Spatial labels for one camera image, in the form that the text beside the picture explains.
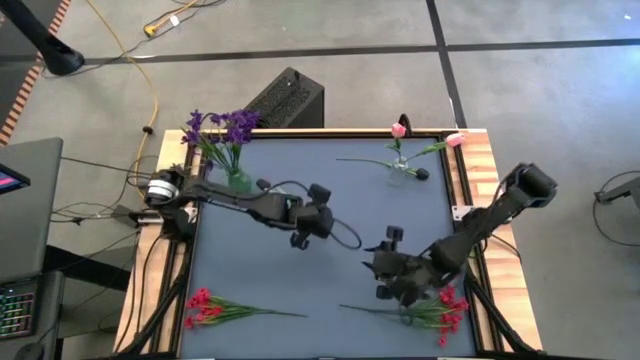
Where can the clear ribbed glass vase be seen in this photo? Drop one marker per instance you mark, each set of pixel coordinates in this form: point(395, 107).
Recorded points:
point(398, 175)

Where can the green glass vase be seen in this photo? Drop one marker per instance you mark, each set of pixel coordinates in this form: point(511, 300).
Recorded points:
point(240, 181)

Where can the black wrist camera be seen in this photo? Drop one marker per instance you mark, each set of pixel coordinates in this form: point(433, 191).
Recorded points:
point(320, 193)
point(395, 233)

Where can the backlit keyboard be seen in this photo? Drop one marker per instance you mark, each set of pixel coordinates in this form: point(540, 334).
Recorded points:
point(17, 315)

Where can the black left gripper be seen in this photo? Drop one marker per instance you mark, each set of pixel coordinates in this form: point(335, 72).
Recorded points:
point(315, 222)

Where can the purple flower bunch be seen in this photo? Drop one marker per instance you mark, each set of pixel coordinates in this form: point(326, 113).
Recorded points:
point(240, 127)
point(194, 121)

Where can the grey side desk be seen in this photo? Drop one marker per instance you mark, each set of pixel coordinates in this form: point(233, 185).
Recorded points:
point(30, 225)

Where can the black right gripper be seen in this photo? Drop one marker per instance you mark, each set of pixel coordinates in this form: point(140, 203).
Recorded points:
point(405, 272)

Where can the red flower bunch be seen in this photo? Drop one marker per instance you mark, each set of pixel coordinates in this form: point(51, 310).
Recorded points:
point(202, 300)
point(452, 305)

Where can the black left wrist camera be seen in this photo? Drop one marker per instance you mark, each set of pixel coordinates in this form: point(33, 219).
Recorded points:
point(320, 193)

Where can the pink tulip flower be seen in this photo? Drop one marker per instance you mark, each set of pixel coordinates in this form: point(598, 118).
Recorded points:
point(398, 130)
point(455, 139)

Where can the grey metal corner bracket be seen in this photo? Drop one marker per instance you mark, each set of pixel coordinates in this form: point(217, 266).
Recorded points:
point(462, 212)

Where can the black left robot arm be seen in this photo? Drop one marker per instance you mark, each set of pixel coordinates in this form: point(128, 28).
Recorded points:
point(240, 200)

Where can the black stand base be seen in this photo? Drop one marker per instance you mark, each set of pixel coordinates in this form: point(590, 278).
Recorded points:
point(60, 57)

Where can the monitor with pink screen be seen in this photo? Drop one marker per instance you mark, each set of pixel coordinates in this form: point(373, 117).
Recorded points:
point(10, 181)

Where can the black perforated computer case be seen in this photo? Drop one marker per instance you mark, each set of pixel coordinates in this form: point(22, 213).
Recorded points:
point(287, 97)

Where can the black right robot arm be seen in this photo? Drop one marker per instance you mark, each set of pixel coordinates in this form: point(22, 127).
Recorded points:
point(480, 227)

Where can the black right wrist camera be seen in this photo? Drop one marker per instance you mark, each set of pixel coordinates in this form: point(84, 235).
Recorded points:
point(395, 233)

